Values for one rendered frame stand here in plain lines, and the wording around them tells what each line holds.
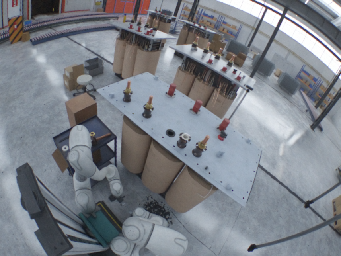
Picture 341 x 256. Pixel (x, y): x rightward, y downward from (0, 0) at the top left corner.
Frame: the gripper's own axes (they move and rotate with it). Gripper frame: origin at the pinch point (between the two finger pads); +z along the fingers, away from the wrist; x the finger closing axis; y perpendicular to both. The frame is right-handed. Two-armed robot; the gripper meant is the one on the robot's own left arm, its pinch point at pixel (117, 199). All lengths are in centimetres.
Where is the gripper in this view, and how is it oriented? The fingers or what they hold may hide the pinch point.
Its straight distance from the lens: 167.5
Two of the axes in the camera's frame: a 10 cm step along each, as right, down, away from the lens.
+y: 6.4, -4.0, 6.5
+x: -7.2, -6.2, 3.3
